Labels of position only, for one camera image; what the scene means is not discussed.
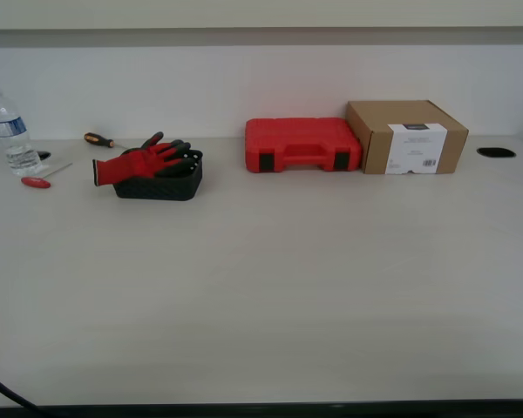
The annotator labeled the black perforated plastic basket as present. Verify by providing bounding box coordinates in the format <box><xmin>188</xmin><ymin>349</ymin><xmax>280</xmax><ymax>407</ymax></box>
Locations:
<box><xmin>112</xmin><ymin>148</ymin><xmax>204</xmax><ymax>201</ymax></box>

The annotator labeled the red and black work glove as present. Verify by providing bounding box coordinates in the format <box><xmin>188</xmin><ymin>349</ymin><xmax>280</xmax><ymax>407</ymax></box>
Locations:
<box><xmin>92</xmin><ymin>131</ymin><xmax>192</xmax><ymax>187</ymax></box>

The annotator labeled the red plastic tool case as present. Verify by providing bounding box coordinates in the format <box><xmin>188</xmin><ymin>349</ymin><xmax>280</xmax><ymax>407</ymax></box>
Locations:
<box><xmin>244</xmin><ymin>117</ymin><xmax>363</xmax><ymax>174</ymax></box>

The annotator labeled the brown cardboard box white label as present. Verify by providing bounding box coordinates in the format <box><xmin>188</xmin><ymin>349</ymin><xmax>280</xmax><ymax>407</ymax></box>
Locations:
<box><xmin>346</xmin><ymin>99</ymin><xmax>470</xmax><ymax>176</ymax></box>

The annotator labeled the orange and black screwdriver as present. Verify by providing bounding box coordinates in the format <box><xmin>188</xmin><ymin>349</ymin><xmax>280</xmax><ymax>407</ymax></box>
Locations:
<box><xmin>83</xmin><ymin>132</ymin><xmax>134</xmax><ymax>151</ymax></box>

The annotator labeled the large black table grommet hole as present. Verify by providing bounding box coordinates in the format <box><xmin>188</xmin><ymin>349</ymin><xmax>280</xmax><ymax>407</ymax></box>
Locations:
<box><xmin>476</xmin><ymin>147</ymin><xmax>517</xmax><ymax>158</ymax></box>

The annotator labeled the clear plastic water bottle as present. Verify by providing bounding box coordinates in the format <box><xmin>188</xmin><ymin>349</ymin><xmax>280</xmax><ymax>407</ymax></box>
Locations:
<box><xmin>0</xmin><ymin>90</ymin><xmax>43</xmax><ymax>178</ymax></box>

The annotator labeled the black cable at table edge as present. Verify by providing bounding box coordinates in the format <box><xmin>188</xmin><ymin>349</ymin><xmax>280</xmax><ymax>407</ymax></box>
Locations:
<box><xmin>0</xmin><ymin>367</ymin><xmax>44</xmax><ymax>415</ymax></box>

